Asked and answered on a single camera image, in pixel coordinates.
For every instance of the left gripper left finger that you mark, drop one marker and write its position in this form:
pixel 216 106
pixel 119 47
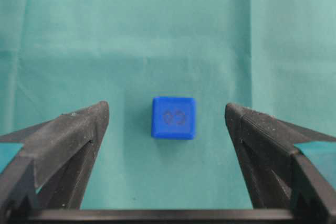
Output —
pixel 54 161

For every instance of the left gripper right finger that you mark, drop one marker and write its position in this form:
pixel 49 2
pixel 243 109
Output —
pixel 276 172

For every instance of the blue block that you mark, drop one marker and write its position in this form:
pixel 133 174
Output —
pixel 174 118

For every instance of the green table cloth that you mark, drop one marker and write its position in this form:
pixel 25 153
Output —
pixel 274 56

